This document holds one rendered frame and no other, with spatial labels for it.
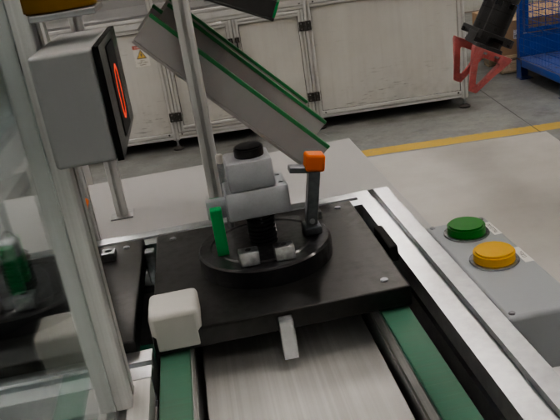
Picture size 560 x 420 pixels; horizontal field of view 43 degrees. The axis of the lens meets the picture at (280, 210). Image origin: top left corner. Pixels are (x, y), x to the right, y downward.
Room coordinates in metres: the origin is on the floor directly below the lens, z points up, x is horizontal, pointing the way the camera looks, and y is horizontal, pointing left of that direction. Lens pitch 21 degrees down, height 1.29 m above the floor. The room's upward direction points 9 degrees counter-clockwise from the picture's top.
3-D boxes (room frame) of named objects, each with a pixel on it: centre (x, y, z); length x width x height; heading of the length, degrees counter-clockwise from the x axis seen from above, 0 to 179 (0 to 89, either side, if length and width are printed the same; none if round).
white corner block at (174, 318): (0.58, 0.11, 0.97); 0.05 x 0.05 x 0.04; 5
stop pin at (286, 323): (0.56, 0.01, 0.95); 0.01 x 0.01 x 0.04; 5
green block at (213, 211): (0.66, 0.06, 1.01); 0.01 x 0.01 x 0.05; 5
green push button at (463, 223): (0.69, -0.19, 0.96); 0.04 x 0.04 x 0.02
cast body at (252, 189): (0.68, 0.03, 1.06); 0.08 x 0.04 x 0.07; 96
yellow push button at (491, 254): (0.62, -0.20, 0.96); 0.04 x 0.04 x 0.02
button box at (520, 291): (0.62, -0.20, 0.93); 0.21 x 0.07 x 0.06; 5
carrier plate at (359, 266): (0.68, 0.02, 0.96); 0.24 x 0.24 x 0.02; 5
